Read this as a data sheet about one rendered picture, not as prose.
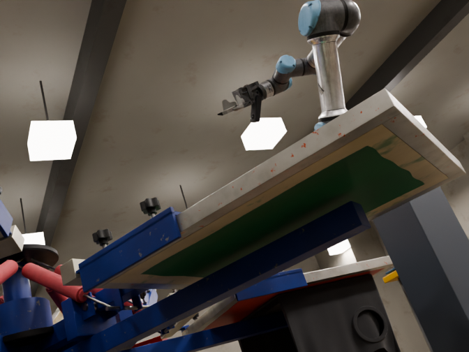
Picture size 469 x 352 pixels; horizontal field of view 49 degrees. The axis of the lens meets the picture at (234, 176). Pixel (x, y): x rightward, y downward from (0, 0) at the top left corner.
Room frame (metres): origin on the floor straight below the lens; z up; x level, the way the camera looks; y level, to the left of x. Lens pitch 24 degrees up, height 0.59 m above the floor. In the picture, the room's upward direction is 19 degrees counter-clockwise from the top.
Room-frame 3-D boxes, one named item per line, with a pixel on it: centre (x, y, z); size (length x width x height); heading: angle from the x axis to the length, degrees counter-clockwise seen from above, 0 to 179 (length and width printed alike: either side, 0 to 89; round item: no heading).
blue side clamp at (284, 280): (1.89, 0.02, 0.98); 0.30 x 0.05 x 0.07; 122
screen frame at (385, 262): (2.25, -0.04, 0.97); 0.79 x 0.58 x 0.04; 122
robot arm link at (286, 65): (1.85, -0.37, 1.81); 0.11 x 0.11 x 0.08; 20
